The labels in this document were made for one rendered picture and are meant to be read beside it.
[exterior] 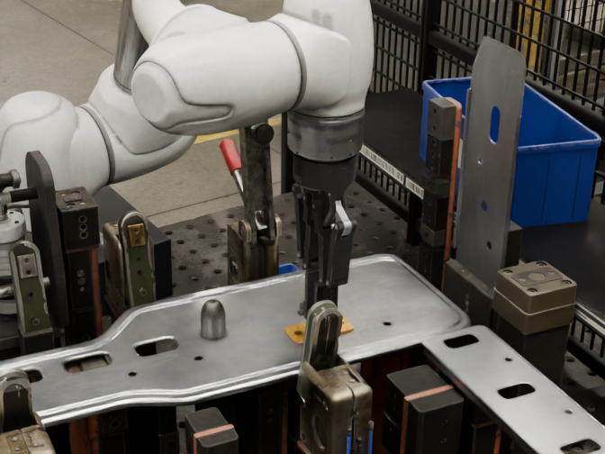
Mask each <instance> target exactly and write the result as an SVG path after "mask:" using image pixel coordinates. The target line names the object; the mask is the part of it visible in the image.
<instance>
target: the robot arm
mask: <svg viewBox="0 0 605 454"><path fill-rule="evenodd" d="M183 2H184V0H122V9H121V17H120V24H119V31H118V39H117V46H116V53H115V61H114V64H112V65H111V66H110V67H108V68H107V69H106V70H105V71H104V72H103V73H102V75H101V76H100V78H99V81H98V83H97V84H96V86H95V89H94V90H93V92H92V94H91V95H90V96H89V98H88V103H86V104H82V105H79V106H74V105H72V104H71V103H70V102H69V101H68V100H67V99H66V98H64V97H62V96H60V95H57V94H53V93H49V92H44V91H31V92H26V93H22V94H19V95H16V96H14V97H12V98H11V99H9V100H8V101H7V102H6V103H5V104H4V105H3V106H2V107H1V109H0V174H4V173H5V174H6V173H8V171H9V170H11V169H17V171H18V172H19V174H21V176H22V183H21V184H20V188H17V189H13V188H12V187H11V186H10V187H6V188H5V190H3V192H8V191H14V190H19V189H24V188H27V181H26V171H25V157H26V153H27V152H28V151H34V150H39V151H40V152H41V154H42V155H43V157H44V158H45V159H46V160H47V161H48V163H49V165H50V169H51V172H52V176H53V180H54V186H55V191H56V190H57V191H59V190H65V189H70V188H76V187H81V186H83V187H84V188H85V189H86V191H87V192H88V194H90V195H91V197H92V196H93V195H94V194H96V193H97V192H98V191H99V190H101V189H102V188H103V187H104V186H109V185H112V184H117V183H121V182H124V181H127V180H130V179H134V178H135V177H140V176H143V175H146V174H148V173H150V172H153V171H155V170H157V169H160V168H163V167H164V166H166V165H169V164H170V163H172V162H174V161H175V160H177V159H179V158H180V157H181V156H182V155H184V154H185V153H186V152H187V151H188V150H189V149H190V148H191V146H192V145H193V144H194V142H195V141H196V139H197V136H200V135H209V134H215V133H220V132H228V131H232V130H236V129H240V128H243V127H247V126H250V125H253V124H256V123H261V122H263V121H265V120H267V119H269V118H271V117H273V116H275V115H277V114H281V113H284V112H287V147H289V149H290V150H291V151H292V152H293V179H294V181H295V182H296V183H297V184H293V185H292V190H293V198H294V204H295V222H296V239H297V256H298V258H299V259H303V266H304V268H305V270H307V271H305V301H304V318H305V320H307V314H308V312H309V310H310V309H311V307H312V306H313V305H314V304H316V303H318V302H319V301H322V300H330V301H332V302H333V303H334V304H335V305H336V306H337V307H338V289H339V286H342V285H346V284H347V283H348V272H349V265H350V258H351V250H352V242H353V236H354V233H355V231H356V228H357V220H356V219H355V218H354V219H348V217H347V215H346V213H345V210H346V207H347V204H346V199H345V191H346V189H347V188H348V187H349V186H351V185H352V184H353V183H354V181H355V179H356V163H357V153H358V152H359V151H361V149H362V147H363V132H364V116H365V100H366V92H367V89H368V88H369V85H370V82H371V76H372V70H373V59H374V27H373V19H372V11H371V5H370V1H369V0H284V4H283V12H282V13H280V14H277V15H275V16H274V17H272V18H271V19H269V20H266V21H263V22H258V23H250V22H249V21H248V20H247V19H246V18H245V17H240V16H237V15H233V14H228V13H225V12H223V11H220V10H218V9H215V8H214V7H212V6H210V5H202V4H199V5H189V6H187V7H185V6H184V5H183Z"/></svg>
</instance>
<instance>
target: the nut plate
mask: <svg viewBox="0 0 605 454"><path fill-rule="evenodd" d="M342 323H343V325H342V328H341V333H344V332H348V331H353V330H354V326H353V325H352V324H351V323H350V322H349V321H348V320H347V319H346V318H345V317H344V316H343V320H342ZM305 326H306V322H304V323H300V324H296V325H292V326H288V327H285V329H284V331H285V332H286V333H287V334H288V335H289V337H290V338H291V339H292V340H293V341H294V342H295V343H302V342H303V338H304V332H305ZM297 332H299V333H301V335H296V334H295V333H297Z"/></svg>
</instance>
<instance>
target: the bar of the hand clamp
mask: <svg viewBox="0 0 605 454"><path fill-rule="evenodd" d="M273 138H274V129H273V128H272V126H271V125H269V124H268V119H267V120H265V121H263V122H261V123H256V124H253V125H250V126H247V127H243V128H240V129H239V144H240V157H241V171H242V185H243V198H244V211H245V220H247V221H248V222H249V224H250V227H251V242H250V243H251V244H255V243H257V231H256V217H255V211H260V210H263V214H264V221H265V222H266V223H267V225H268V229H267V230H266V232H265V237H267V238H268V239H270V240H271V241H272V240H275V218H274V203H273V187H272V172H271V157H270V141H271V140H272V139H273Z"/></svg>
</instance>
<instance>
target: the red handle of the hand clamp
mask: <svg viewBox="0 0 605 454"><path fill-rule="evenodd" d="M220 149H221V153H222V155H223V157H224V159H225V162H226V164H227V167H228V169H229V172H230V174H231V175H232V176H233V178H234V181H235V183H236V186H237V188H238V190H239V194H240V196H241V199H242V201H243V204H244V198H243V185H242V171H241V158H240V156H239V153H238V151H237V148H236V146H235V143H234V141H233V140H229V139H225V140H223V141H222V142H221V144H220ZM255 217H256V231H257V234H261V233H264V232H266V230H267V229H268V225H267V223H266V222H265V221H264V218H263V216H262V213H261V212H260V211H255Z"/></svg>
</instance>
